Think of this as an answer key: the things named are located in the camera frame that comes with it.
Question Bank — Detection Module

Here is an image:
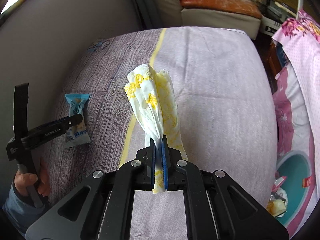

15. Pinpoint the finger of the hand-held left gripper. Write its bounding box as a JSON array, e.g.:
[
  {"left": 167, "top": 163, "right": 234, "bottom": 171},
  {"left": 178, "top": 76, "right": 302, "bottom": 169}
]
[{"left": 59, "top": 113, "right": 84, "bottom": 130}]

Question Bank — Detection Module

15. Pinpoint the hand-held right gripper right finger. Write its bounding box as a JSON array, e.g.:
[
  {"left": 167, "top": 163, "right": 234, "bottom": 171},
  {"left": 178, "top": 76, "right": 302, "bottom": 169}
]
[{"left": 161, "top": 135, "right": 290, "bottom": 240}]

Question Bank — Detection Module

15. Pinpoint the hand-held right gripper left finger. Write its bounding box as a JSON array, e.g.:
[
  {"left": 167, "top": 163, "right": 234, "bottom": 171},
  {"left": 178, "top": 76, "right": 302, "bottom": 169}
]
[{"left": 25, "top": 139, "right": 160, "bottom": 240}]

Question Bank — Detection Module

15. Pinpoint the blue candy wrapper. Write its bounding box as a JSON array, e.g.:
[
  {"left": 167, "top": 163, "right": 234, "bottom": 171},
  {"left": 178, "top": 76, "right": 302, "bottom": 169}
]
[{"left": 62, "top": 93, "right": 92, "bottom": 149}]

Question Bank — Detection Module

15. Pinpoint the yellow white tissue packet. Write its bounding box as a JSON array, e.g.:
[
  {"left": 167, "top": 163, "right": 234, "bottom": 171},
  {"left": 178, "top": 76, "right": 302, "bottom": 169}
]
[{"left": 124, "top": 64, "right": 188, "bottom": 195}]

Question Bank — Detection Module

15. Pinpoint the teal plastic bin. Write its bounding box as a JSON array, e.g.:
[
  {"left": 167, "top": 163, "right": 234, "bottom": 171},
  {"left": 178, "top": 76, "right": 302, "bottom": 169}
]
[{"left": 266, "top": 150, "right": 317, "bottom": 228}]

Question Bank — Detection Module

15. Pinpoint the person's left forearm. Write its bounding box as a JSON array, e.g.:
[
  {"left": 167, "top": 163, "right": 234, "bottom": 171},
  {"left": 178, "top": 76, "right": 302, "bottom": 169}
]
[{"left": 2, "top": 182, "right": 50, "bottom": 235}]

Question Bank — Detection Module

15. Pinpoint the person's left hand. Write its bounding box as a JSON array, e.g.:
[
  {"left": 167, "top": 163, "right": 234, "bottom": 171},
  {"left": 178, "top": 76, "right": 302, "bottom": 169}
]
[{"left": 14, "top": 157, "right": 52, "bottom": 197}]

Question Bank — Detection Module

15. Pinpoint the grey padded headboard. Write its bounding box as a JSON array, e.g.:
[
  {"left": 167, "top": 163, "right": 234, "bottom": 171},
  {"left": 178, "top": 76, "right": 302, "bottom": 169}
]
[{"left": 0, "top": 0, "right": 143, "bottom": 120}]

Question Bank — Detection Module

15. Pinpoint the pink striped quilt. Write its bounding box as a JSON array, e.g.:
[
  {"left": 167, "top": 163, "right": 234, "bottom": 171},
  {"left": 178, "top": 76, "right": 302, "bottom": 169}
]
[{"left": 272, "top": 62, "right": 320, "bottom": 233}]

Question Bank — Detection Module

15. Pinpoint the teal curtain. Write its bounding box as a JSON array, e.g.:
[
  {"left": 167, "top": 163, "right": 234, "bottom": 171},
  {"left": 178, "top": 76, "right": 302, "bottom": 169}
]
[{"left": 126, "top": 0, "right": 155, "bottom": 28}]

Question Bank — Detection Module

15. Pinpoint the beige sofa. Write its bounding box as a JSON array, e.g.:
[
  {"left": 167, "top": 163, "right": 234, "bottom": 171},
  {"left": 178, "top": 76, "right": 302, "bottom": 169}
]
[{"left": 146, "top": 0, "right": 263, "bottom": 40}]

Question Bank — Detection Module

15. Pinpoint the orange seat cushion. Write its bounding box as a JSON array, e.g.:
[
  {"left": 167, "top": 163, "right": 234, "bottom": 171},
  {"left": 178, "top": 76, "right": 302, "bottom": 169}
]
[{"left": 180, "top": 0, "right": 263, "bottom": 19}]

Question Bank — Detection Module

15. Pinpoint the pink dotted floral sheet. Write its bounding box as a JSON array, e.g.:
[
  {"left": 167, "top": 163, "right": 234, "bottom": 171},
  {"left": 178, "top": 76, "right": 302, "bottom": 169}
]
[{"left": 271, "top": 9, "right": 320, "bottom": 130}]

